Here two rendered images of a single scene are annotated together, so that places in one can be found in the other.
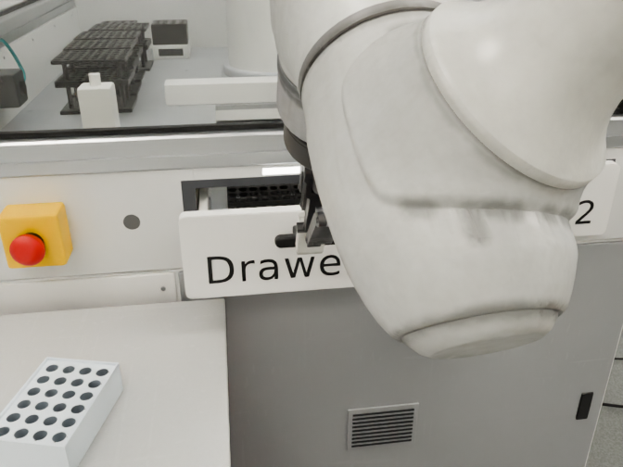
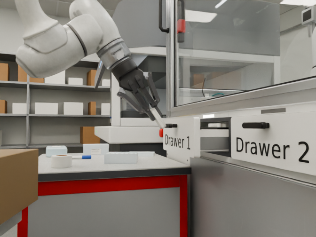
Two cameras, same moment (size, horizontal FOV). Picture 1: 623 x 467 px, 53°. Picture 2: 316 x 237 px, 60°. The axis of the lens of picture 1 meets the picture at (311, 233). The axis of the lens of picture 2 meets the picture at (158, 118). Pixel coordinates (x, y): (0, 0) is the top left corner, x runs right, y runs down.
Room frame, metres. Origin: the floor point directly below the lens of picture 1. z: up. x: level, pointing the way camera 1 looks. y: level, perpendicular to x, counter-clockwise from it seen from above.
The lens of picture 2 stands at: (0.49, -0.85, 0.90)
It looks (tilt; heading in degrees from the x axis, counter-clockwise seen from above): 2 degrees up; 83
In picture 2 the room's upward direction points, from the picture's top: straight up
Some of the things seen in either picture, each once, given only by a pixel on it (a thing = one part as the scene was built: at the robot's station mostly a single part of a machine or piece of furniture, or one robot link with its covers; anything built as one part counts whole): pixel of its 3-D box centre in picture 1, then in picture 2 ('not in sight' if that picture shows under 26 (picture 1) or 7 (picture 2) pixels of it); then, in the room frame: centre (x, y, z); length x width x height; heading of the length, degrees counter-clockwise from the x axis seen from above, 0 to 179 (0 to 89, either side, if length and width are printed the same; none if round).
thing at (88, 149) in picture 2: not in sight; (95, 149); (0.36, 0.60, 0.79); 0.13 x 0.09 x 0.05; 7
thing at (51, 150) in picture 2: not in sight; (56, 150); (0.17, 0.57, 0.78); 0.15 x 0.10 x 0.04; 104
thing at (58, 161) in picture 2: not in sight; (61, 161); (0.28, 0.17, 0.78); 0.07 x 0.07 x 0.04
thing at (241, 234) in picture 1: (303, 248); (178, 135); (0.67, 0.01, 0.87); 0.29 x 0.02 x 0.11; 98
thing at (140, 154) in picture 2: not in sight; (141, 154); (0.58, 0.50, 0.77); 0.13 x 0.09 x 0.02; 170
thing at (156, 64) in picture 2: not in sight; (161, 102); (0.86, 1.77, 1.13); 1.78 x 1.14 x 0.45; 98
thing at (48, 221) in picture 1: (35, 235); not in sight; (0.70, 0.35, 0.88); 0.07 x 0.05 x 0.07; 98
